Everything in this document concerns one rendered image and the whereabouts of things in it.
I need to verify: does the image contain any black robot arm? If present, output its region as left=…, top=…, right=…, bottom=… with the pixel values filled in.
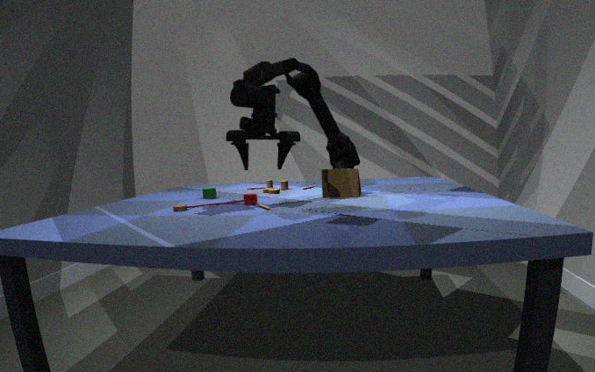
left=230, top=58, right=360, bottom=169

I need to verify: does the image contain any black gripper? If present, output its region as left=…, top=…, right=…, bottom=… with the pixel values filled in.
left=226, top=109, right=300, bottom=170

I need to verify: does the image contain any small green cube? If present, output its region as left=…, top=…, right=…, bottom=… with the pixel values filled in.
left=203, top=188, right=217, bottom=199

